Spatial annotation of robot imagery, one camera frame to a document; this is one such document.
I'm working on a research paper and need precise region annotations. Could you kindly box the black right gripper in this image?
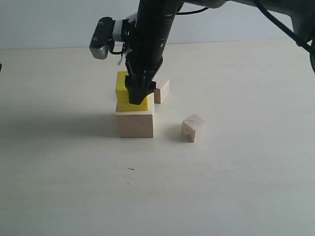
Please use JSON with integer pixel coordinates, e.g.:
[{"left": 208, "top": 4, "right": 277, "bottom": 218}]
[{"left": 125, "top": 0, "right": 180, "bottom": 105}]

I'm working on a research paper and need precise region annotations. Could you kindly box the yellow cube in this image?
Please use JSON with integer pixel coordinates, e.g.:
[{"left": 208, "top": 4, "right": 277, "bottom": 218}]
[{"left": 116, "top": 71, "right": 148, "bottom": 112}]

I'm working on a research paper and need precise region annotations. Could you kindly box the large wooden cube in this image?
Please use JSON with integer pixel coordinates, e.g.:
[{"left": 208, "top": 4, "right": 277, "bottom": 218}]
[{"left": 115, "top": 93, "right": 155, "bottom": 138}]

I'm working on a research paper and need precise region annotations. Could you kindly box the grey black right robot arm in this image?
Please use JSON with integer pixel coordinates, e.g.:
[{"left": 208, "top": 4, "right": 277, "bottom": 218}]
[{"left": 125, "top": 0, "right": 315, "bottom": 105}]

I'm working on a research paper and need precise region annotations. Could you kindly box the medium wooden cube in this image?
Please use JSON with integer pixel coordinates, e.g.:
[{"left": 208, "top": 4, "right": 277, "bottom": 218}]
[{"left": 154, "top": 75, "right": 170, "bottom": 104}]

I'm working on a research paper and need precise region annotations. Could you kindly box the small wooden cube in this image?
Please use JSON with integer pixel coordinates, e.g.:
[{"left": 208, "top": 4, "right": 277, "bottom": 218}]
[{"left": 181, "top": 114, "right": 207, "bottom": 142}]

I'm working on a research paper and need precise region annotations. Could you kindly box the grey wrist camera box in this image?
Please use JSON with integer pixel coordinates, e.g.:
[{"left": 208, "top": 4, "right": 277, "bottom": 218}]
[{"left": 89, "top": 13, "right": 137, "bottom": 65}]

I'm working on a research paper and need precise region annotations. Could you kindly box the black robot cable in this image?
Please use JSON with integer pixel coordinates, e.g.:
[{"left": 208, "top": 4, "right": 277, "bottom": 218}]
[{"left": 176, "top": 0, "right": 315, "bottom": 74}]

